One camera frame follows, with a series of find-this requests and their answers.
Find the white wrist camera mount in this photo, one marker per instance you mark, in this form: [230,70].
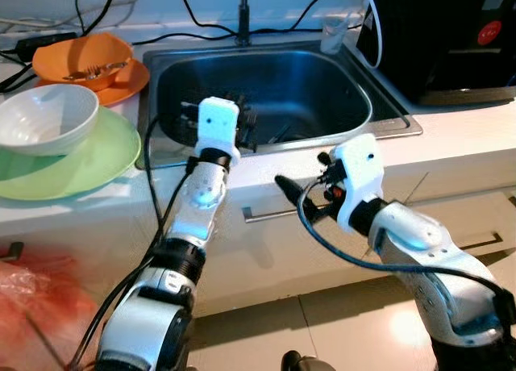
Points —
[359,169]
[218,121]

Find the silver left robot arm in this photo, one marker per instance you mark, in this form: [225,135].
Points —
[201,202]

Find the white cabinet door with bag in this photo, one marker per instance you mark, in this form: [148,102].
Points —
[113,242]

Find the metal fork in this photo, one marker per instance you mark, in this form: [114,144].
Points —
[93,71]

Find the stainless steel sink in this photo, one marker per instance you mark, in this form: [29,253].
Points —
[322,89]

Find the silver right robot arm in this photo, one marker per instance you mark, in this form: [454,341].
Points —
[419,242]

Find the red plastic bag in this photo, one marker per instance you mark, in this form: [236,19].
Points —
[32,314]

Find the white ceramic bowl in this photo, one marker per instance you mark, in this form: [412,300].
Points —
[48,117]

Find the clear drinking glass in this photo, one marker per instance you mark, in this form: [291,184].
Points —
[334,39]

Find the white drawer front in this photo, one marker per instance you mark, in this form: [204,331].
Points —
[476,222]

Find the orange bowl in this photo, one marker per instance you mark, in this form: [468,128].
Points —
[56,60]

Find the small black power brick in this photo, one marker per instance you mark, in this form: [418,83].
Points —
[47,41]

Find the orange plate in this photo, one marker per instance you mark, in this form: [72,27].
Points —
[129,86]

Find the green plate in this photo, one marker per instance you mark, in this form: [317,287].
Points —
[105,157]

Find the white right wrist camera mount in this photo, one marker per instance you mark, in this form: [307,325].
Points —
[359,169]

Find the dark metal faucet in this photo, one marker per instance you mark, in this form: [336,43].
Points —
[243,20]

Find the black countertop appliance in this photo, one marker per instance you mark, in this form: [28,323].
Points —
[443,40]

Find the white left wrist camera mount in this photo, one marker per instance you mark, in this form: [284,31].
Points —
[218,121]

